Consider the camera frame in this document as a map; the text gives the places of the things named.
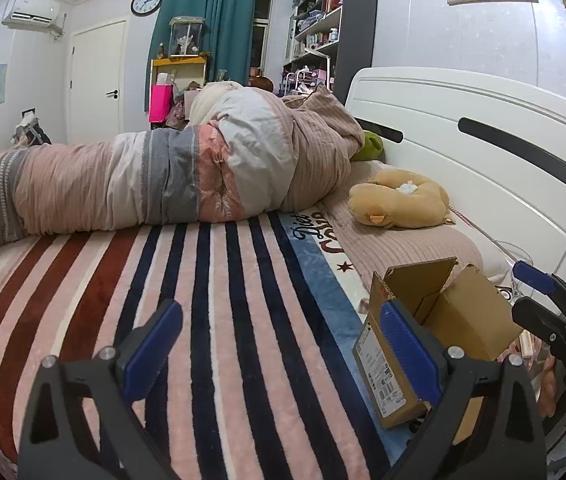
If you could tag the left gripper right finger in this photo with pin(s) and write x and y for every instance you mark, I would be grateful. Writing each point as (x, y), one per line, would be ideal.
(485, 426)

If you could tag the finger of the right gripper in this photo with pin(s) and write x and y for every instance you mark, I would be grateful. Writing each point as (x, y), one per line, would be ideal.
(543, 323)
(549, 285)

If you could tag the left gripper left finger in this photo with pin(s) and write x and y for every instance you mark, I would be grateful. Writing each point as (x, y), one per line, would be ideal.
(79, 422)

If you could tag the brown cardboard box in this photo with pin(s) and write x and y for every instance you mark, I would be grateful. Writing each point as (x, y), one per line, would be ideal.
(416, 312)

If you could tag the white bed headboard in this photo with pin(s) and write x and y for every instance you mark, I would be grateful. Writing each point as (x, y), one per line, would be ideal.
(497, 145)

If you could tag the tan plush toy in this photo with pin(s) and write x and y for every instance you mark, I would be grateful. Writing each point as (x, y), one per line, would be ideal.
(399, 199)

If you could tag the pink ribbed pillow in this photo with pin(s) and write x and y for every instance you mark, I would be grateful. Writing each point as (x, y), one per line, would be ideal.
(374, 250)

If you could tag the striped bed blanket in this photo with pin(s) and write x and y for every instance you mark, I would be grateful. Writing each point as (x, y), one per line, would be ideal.
(253, 378)

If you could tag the green plush toy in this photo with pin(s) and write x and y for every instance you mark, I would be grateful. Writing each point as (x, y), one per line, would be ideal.
(372, 149)

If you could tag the striped rolled duvet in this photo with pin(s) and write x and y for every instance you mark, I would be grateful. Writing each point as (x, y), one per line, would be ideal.
(244, 152)

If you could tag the dark bookshelf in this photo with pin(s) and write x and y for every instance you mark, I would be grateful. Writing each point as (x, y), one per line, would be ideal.
(329, 42)

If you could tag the yellow shelf unit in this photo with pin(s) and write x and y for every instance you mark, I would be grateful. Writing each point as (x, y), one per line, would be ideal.
(181, 71)

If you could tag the white door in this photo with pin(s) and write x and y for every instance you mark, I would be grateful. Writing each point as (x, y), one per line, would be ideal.
(95, 83)

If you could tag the teal curtain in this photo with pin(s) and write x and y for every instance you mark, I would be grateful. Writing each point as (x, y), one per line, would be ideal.
(226, 33)

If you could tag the glass display case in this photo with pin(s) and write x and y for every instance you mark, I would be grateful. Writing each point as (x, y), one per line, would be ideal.
(186, 35)

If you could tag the white air conditioner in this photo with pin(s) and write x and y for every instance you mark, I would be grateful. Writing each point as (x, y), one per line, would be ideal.
(32, 13)

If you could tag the round wall clock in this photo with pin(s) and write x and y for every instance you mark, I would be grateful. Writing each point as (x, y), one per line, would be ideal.
(144, 7)

